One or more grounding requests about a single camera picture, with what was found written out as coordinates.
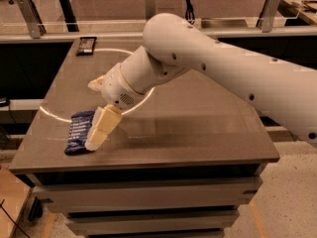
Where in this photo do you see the black hanging cable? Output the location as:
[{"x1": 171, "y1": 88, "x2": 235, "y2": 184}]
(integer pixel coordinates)
[{"x1": 182, "y1": 0, "x2": 196, "y2": 26}]

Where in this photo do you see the middle metal bracket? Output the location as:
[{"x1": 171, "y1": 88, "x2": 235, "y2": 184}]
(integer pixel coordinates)
[{"x1": 145, "y1": 0, "x2": 156, "y2": 20}]

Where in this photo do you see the left metal bracket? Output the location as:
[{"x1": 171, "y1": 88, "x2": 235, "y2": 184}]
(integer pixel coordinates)
[{"x1": 15, "y1": 0, "x2": 47, "y2": 39}]

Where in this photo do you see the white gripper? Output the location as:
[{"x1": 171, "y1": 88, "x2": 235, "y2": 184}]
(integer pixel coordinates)
[{"x1": 85, "y1": 62, "x2": 145, "y2": 151}]

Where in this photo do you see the blue rxbar blueberry bar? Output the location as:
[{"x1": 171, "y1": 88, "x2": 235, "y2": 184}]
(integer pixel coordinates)
[{"x1": 64, "y1": 110, "x2": 95, "y2": 156}]

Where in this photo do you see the grey drawer cabinet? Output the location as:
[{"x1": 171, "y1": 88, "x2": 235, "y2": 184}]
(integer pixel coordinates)
[{"x1": 10, "y1": 38, "x2": 279, "y2": 238}]

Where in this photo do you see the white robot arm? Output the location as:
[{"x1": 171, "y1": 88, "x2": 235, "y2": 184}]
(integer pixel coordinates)
[{"x1": 85, "y1": 14, "x2": 317, "y2": 151}]

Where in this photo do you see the clear acrylic barrier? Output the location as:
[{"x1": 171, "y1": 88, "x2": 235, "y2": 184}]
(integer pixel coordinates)
[{"x1": 0, "y1": 8, "x2": 306, "y2": 37}]

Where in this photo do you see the black snack bar wrapper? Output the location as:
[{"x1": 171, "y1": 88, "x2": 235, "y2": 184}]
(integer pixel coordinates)
[{"x1": 76, "y1": 37, "x2": 97, "y2": 56}]

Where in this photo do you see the metal bracket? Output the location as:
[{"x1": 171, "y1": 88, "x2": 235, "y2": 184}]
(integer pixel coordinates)
[
  {"x1": 145, "y1": 0, "x2": 156, "y2": 20},
  {"x1": 257, "y1": 0, "x2": 280, "y2": 33},
  {"x1": 15, "y1": 0, "x2": 47, "y2": 39}
]

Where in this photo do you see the wooden box at left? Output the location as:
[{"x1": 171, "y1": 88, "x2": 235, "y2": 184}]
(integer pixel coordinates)
[{"x1": 0, "y1": 168, "x2": 31, "y2": 238}]

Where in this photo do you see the right metal bracket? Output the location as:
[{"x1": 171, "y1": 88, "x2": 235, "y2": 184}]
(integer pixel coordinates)
[{"x1": 257, "y1": 0, "x2": 280, "y2": 33}]

